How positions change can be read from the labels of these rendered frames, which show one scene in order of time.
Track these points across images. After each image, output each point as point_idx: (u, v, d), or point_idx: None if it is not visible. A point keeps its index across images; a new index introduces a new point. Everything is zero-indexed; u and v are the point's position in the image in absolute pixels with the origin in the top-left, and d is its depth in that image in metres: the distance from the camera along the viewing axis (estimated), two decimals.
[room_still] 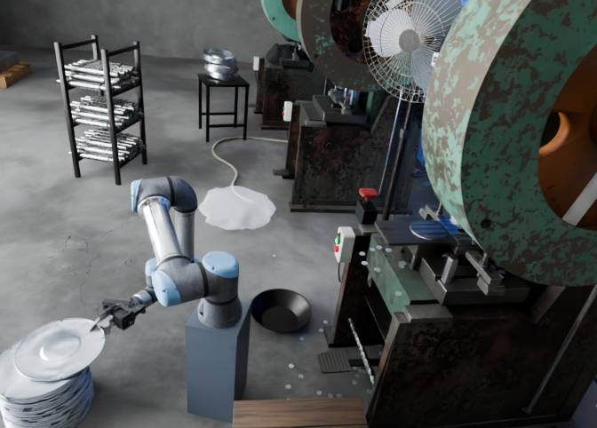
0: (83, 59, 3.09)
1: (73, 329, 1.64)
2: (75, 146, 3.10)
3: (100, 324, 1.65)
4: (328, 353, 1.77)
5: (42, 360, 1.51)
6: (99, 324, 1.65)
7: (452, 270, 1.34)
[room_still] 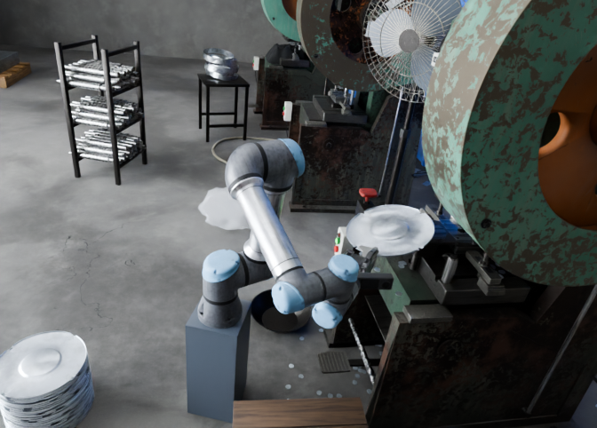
0: (83, 59, 3.09)
1: (395, 244, 1.38)
2: (75, 146, 3.10)
3: (368, 247, 1.35)
4: (328, 353, 1.77)
5: (394, 217, 1.51)
6: (370, 247, 1.35)
7: (452, 270, 1.34)
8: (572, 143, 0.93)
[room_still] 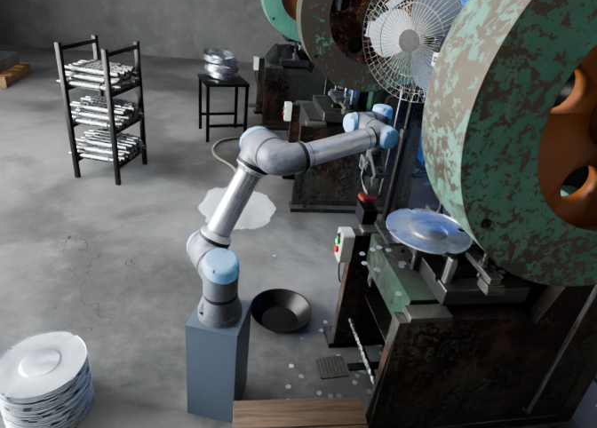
0: (83, 59, 3.09)
1: (426, 242, 1.42)
2: (75, 146, 3.10)
3: (371, 184, 1.78)
4: (326, 359, 1.78)
5: (438, 223, 1.54)
6: None
7: (452, 270, 1.34)
8: (575, 115, 0.90)
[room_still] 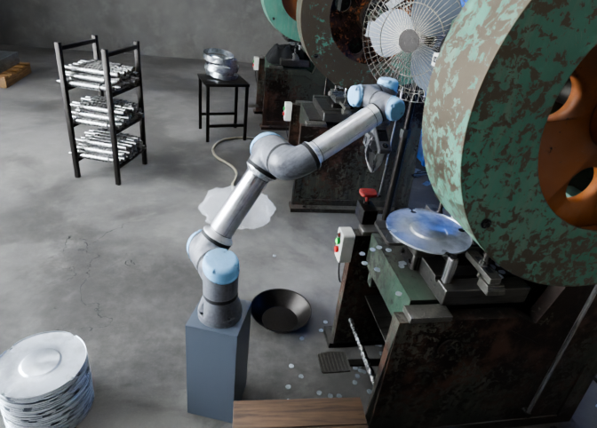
0: (83, 59, 3.09)
1: (453, 236, 1.47)
2: (75, 146, 3.10)
3: None
4: (328, 353, 1.77)
5: (409, 221, 1.54)
6: None
7: (452, 270, 1.34)
8: None
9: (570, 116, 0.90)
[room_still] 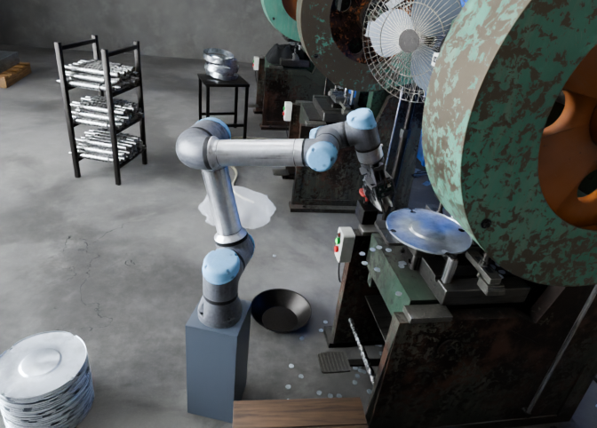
0: (83, 59, 3.09)
1: (429, 218, 1.57)
2: (75, 146, 3.10)
3: (378, 209, 1.38)
4: (328, 353, 1.77)
5: (417, 237, 1.44)
6: (378, 209, 1.39)
7: (452, 270, 1.34)
8: None
9: None
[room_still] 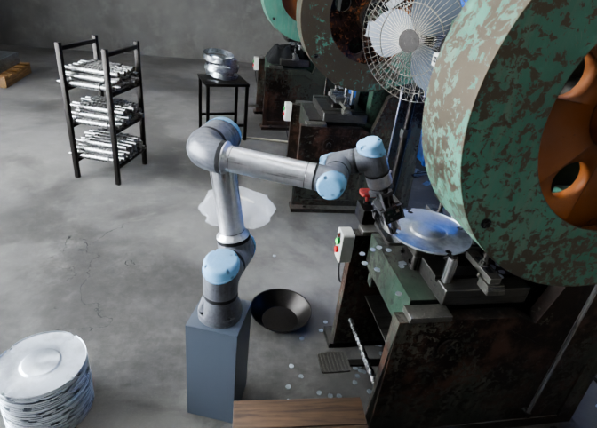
0: (83, 59, 3.09)
1: (402, 225, 1.50)
2: (75, 146, 3.10)
3: (387, 232, 1.41)
4: (328, 353, 1.77)
5: (449, 239, 1.45)
6: (386, 231, 1.41)
7: (452, 270, 1.34)
8: None
9: None
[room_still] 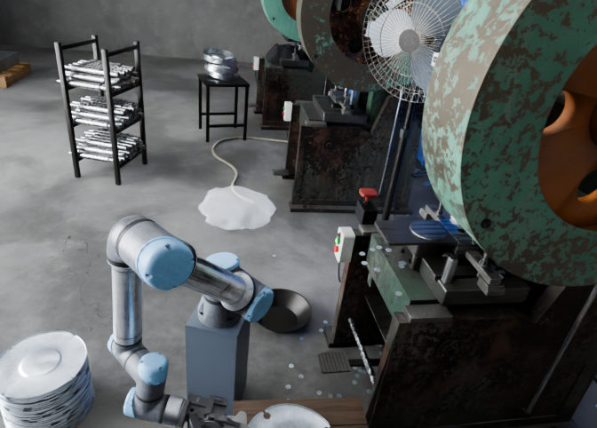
0: (83, 59, 3.09)
1: (288, 424, 1.25)
2: (75, 146, 3.10)
3: (245, 420, 1.21)
4: (328, 353, 1.77)
5: None
6: (246, 422, 1.20)
7: (452, 270, 1.34)
8: None
9: None
